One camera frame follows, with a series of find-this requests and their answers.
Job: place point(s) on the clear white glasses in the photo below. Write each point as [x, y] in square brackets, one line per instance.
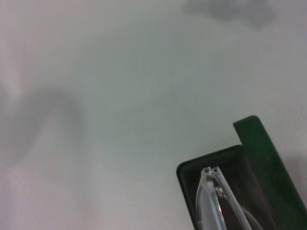
[211, 191]

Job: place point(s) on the green glasses case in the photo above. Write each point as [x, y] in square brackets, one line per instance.
[268, 167]

